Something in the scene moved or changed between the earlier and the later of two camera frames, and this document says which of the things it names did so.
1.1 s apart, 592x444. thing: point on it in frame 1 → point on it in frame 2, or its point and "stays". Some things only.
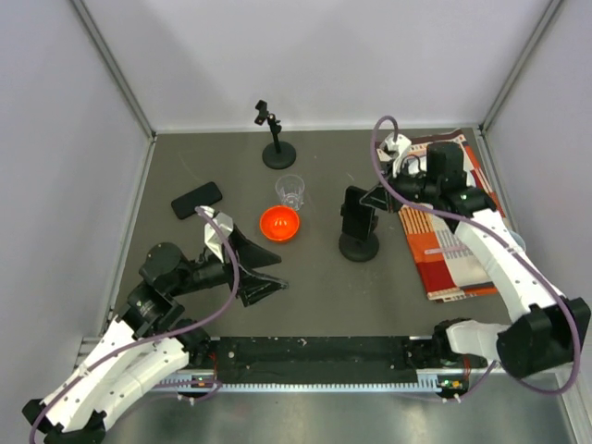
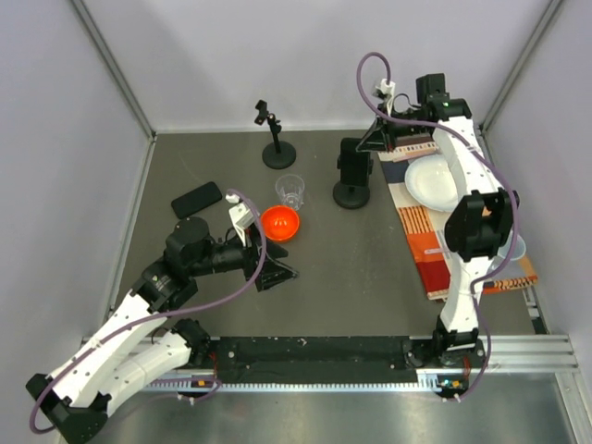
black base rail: [315, 360] stays
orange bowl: [279, 223] stays
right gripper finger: [376, 197] → [375, 140]
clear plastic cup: [290, 188] stays
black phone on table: [185, 205] stays
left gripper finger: [250, 254] → [276, 251]
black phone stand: [277, 154] stays
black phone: [357, 216] → [354, 165]
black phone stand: [358, 249] → [352, 195]
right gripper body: [403, 186] → [391, 125]
